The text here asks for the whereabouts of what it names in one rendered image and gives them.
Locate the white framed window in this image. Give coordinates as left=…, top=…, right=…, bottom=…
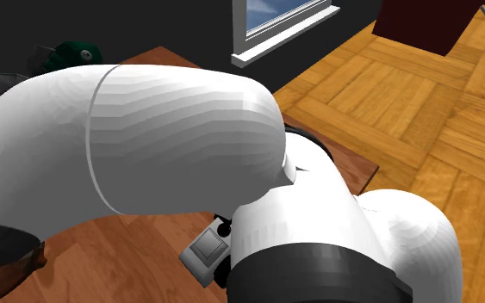
left=230, top=0, right=341, bottom=69

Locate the dark green round object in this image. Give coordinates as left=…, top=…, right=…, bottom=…
left=28, top=40, right=103, bottom=77

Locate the dark red cabinet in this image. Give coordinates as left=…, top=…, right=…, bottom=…
left=371, top=0, right=485, bottom=58

